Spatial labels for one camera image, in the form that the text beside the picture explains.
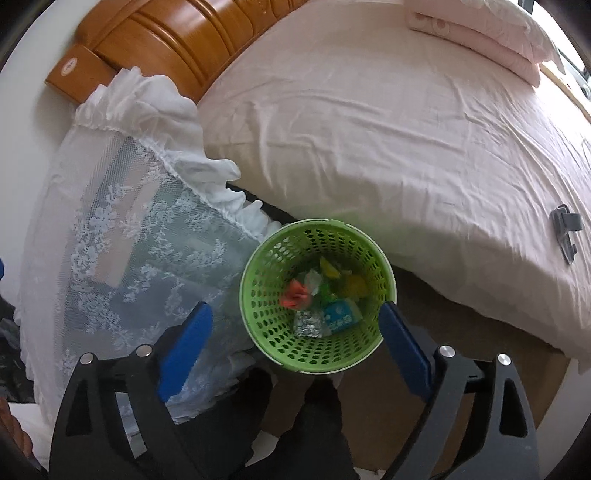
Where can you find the wooden headboard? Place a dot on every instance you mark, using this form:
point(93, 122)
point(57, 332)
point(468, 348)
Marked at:
point(175, 41)

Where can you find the white lace cloth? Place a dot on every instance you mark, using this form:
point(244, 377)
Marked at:
point(138, 230)

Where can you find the crumpled white wrapper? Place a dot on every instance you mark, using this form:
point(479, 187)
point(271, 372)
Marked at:
point(313, 279)

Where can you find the bed with pink sheet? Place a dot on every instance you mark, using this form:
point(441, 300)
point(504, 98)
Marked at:
point(369, 138)

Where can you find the grey clip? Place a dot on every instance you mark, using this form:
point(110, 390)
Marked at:
point(561, 221)

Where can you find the blue packet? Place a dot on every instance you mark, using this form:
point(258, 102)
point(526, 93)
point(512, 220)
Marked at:
point(339, 316)

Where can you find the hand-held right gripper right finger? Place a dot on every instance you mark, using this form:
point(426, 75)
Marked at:
point(406, 350)

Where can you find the red wrapper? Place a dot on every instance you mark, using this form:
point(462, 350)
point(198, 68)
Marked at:
point(295, 295)

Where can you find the person's dark trousers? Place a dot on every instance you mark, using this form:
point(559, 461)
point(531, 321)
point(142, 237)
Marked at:
point(314, 438)

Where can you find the green plastic basket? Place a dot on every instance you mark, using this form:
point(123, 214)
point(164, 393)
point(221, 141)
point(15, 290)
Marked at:
point(268, 323)

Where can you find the wooden window sill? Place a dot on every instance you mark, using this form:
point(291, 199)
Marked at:
point(568, 87)

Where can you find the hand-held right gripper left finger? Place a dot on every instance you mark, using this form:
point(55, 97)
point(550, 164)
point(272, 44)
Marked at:
point(184, 350)

